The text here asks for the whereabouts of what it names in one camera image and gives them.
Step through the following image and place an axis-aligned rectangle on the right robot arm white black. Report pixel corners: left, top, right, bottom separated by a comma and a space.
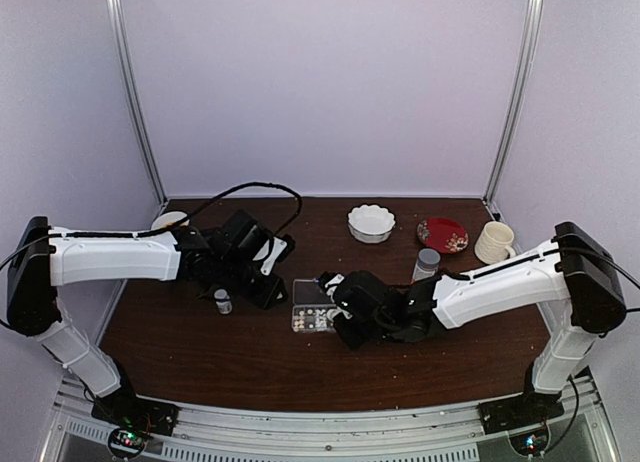
318, 222, 628, 424

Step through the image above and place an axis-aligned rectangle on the clear plastic pill organizer box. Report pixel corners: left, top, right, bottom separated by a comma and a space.
291, 279, 336, 333

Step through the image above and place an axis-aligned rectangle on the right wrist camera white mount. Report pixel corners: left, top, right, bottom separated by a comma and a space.
316, 272, 345, 302

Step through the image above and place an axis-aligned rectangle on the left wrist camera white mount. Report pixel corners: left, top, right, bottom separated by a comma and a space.
253, 235, 295, 276

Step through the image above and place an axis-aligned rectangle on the aluminium frame post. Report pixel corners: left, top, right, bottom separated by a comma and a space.
483, 0, 544, 211
106, 0, 168, 207

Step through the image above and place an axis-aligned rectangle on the red floral plate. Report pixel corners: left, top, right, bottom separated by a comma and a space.
416, 217, 469, 254

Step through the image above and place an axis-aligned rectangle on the cream ceramic mug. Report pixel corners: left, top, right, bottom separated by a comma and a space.
474, 221, 516, 265

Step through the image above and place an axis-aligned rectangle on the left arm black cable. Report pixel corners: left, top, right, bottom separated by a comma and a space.
184, 181, 305, 238

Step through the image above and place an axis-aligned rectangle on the left aluminium frame post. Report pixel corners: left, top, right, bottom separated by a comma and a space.
106, 0, 168, 207

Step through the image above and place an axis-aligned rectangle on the amber bottle with grey cap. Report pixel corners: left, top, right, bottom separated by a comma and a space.
411, 248, 441, 283

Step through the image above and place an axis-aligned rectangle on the small white pill bottle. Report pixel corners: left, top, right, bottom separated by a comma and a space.
213, 288, 233, 315

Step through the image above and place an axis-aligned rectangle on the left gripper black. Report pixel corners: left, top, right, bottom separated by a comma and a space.
216, 254, 287, 310

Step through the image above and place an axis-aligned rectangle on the white scalloped bowl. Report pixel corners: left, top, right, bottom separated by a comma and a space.
347, 204, 396, 244

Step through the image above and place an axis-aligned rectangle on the floral mug with orange liquid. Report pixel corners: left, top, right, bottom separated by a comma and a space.
151, 211, 190, 230

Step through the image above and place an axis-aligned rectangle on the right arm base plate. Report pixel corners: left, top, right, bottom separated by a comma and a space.
478, 394, 565, 458

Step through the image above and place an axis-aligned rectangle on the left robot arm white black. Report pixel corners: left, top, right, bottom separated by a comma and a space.
2, 210, 295, 426

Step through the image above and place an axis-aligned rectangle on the front aluminium rail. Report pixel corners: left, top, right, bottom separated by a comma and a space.
39, 374, 621, 462

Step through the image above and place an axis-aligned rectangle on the right aluminium frame post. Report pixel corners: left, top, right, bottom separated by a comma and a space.
483, 0, 544, 211

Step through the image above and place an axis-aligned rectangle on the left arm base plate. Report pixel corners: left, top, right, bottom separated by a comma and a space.
91, 394, 179, 460

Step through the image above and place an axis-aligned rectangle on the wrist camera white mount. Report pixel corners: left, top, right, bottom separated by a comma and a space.
253, 235, 295, 276
316, 272, 345, 302

